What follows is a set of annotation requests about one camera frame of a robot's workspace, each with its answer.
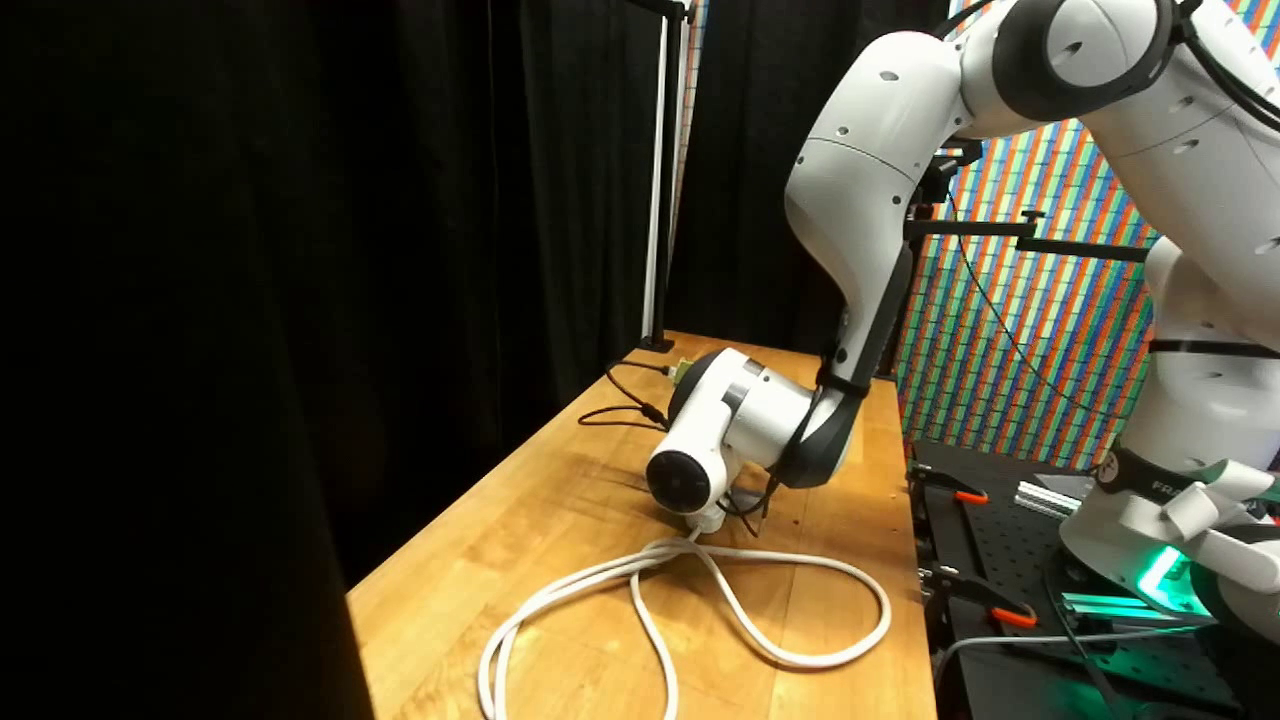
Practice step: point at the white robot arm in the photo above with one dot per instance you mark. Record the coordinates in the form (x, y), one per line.
(1173, 539)

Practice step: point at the silver vertical pole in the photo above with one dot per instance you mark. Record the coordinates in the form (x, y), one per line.
(666, 73)

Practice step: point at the colourful striped board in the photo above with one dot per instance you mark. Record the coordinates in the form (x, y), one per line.
(1042, 347)

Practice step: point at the black curtain backdrop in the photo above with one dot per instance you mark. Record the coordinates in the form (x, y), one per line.
(279, 283)

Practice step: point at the black optical breadboard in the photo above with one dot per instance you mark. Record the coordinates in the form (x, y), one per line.
(1097, 654)

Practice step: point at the orange handled clamp upper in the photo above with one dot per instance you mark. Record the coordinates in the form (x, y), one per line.
(937, 479)

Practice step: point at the orange handled clamp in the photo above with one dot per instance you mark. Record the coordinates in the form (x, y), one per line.
(937, 479)
(996, 604)

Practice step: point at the orange handled clamp lower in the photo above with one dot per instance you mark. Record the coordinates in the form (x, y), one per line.
(996, 604)

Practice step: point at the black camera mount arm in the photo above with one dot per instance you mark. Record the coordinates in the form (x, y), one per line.
(1020, 234)

